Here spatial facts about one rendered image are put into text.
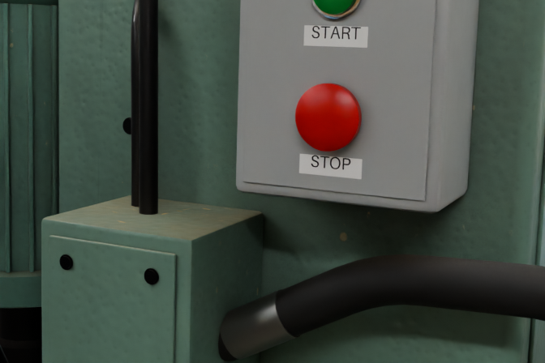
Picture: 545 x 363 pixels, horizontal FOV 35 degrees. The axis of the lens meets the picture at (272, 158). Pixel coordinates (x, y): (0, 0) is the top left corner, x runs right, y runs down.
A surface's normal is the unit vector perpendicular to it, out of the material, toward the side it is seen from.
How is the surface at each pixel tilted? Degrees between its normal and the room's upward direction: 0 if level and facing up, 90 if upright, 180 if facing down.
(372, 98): 90
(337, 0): 93
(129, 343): 90
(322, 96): 81
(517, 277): 52
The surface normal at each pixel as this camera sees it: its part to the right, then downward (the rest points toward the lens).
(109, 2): -0.42, 0.11
